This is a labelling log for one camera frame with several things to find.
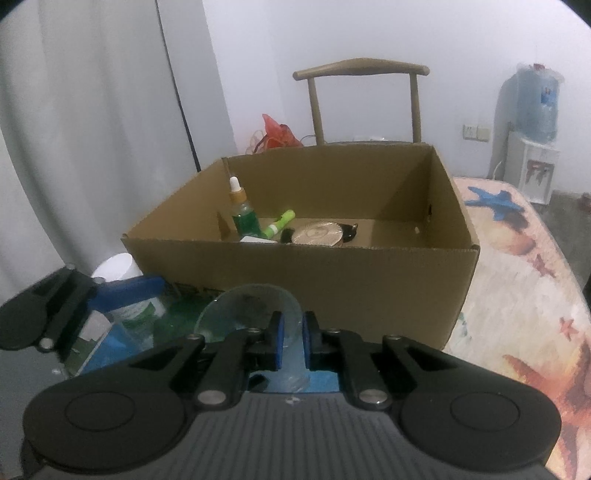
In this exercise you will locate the white water dispenser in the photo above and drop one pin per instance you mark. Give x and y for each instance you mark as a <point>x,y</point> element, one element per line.
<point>531,170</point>

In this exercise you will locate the brown cardboard box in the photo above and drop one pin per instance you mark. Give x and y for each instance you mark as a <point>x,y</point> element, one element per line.
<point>323,286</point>

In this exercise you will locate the white bottle with green label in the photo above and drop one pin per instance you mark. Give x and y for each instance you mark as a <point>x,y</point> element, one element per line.
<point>117,266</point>

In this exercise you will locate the white tube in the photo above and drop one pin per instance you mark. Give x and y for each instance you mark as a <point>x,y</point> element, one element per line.
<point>254,239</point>

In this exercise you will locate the red plastic bag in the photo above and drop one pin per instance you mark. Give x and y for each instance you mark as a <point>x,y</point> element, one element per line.
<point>277,131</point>

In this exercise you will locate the black car key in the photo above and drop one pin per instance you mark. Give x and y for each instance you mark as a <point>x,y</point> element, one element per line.
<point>349,232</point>

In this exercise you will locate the green dropper bottle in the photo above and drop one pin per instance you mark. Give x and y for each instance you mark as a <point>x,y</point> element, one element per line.
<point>244,221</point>

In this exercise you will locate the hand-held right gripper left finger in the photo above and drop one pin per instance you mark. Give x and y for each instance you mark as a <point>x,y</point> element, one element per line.
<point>276,341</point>

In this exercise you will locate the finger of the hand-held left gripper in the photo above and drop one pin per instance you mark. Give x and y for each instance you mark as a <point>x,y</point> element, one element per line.
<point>124,290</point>

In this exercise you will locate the wooden chair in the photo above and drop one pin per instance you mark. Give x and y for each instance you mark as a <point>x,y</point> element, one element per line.
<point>360,64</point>

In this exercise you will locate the light green tube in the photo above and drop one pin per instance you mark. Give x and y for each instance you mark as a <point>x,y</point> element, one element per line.
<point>281,220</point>

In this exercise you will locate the white curtain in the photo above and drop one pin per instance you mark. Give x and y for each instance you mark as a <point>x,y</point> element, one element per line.
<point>92,138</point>

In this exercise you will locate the dark green round bottle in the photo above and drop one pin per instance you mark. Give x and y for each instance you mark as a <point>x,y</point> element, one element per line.
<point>178,321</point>

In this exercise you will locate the clear glass cup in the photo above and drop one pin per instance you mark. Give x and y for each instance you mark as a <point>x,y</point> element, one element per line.
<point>244,304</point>

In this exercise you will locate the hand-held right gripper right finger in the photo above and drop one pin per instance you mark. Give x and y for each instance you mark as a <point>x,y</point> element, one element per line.
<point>309,341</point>

